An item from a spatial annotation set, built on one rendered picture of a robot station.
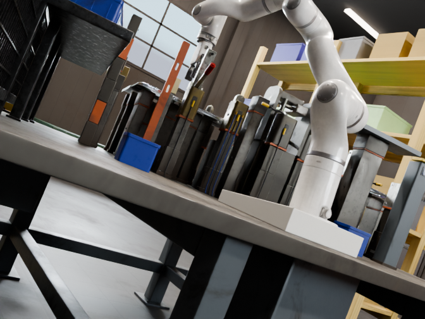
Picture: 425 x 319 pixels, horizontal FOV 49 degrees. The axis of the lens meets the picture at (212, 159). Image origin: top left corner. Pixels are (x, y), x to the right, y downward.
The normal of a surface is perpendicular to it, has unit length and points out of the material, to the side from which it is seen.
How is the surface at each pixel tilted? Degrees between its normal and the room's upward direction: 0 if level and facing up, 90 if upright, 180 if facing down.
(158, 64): 90
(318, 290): 90
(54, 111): 90
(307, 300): 90
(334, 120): 126
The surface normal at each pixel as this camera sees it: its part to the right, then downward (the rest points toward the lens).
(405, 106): -0.76, -0.34
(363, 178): 0.31, 0.07
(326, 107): -0.66, 0.29
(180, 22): 0.54, 0.18
